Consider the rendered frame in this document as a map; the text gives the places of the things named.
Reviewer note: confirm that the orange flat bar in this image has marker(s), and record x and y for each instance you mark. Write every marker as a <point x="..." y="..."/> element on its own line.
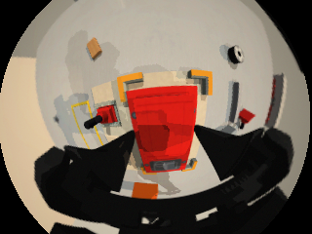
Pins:
<point x="94" y="48"/>

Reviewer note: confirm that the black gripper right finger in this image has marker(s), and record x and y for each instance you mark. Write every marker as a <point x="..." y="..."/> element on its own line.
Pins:
<point x="224" y="149"/>

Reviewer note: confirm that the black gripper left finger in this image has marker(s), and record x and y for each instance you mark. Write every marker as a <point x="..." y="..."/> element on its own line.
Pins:
<point x="109" y="161"/>

